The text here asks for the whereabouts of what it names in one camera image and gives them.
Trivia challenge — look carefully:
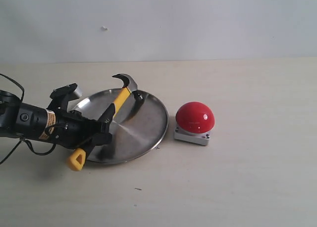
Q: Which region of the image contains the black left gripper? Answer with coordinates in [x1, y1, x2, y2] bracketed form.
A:
[47, 110, 112, 160]

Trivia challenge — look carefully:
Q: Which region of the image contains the yellow black claw hammer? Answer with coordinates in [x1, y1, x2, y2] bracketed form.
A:
[66, 73, 143, 171]

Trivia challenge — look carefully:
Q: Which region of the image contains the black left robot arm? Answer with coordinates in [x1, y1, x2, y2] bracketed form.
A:
[0, 87, 112, 153]

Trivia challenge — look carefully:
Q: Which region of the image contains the red dome push button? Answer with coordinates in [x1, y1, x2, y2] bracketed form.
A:
[173, 101, 215, 146]

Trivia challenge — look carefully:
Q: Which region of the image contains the round steel plate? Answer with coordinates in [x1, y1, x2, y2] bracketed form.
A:
[87, 90, 169, 165]

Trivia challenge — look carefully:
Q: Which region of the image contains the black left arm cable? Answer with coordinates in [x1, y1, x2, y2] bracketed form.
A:
[0, 73, 55, 166]

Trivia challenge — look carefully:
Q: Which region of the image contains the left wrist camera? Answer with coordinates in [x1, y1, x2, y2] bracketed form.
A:
[48, 83, 82, 111]

